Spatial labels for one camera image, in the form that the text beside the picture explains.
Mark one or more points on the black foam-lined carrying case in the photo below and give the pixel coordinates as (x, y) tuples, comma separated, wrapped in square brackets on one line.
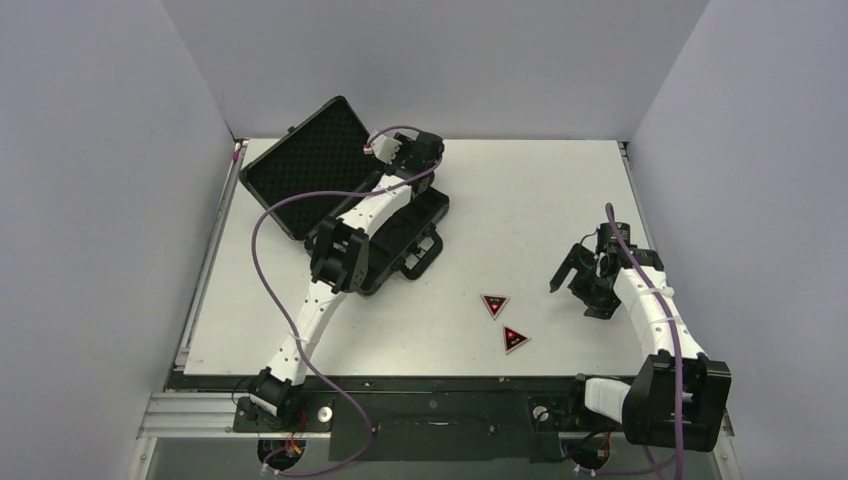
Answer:
[(302, 180)]

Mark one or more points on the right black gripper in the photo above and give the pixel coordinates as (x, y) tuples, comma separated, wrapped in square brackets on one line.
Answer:
[(586, 277)]

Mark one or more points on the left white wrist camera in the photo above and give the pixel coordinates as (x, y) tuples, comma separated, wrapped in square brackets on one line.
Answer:
[(383, 148)]

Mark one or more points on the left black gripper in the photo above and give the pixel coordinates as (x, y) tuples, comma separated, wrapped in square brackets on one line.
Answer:
[(405, 148)]

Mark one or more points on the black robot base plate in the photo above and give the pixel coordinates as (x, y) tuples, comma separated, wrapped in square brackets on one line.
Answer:
[(414, 418)]

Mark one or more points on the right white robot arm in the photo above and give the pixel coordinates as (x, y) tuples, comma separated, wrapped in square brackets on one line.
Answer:
[(678, 397)]

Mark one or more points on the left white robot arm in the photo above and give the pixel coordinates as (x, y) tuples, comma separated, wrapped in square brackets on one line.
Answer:
[(339, 262)]

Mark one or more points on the red triangular button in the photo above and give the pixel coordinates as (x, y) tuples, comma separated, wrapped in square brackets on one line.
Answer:
[(494, 304), (513, 339)]

